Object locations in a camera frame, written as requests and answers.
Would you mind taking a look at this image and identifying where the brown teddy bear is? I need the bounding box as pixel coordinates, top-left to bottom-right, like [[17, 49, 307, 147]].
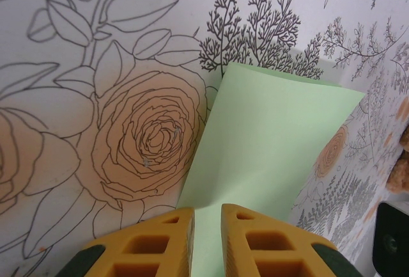
[[385, 96, 409, 194]]

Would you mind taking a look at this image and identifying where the floral print tablecloth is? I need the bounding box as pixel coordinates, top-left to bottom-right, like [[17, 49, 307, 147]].
[[0, 0, 409, 277]]

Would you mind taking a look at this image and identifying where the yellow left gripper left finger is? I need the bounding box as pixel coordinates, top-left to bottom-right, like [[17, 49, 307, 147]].
[[59, 207, 196, 277]]

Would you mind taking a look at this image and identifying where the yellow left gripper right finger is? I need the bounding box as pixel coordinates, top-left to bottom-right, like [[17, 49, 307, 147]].
[[220, 203, 356, 277]]

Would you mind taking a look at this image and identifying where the light green paper sheet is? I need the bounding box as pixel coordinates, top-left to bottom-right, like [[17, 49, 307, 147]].
[[174, 62, 366, 277]]

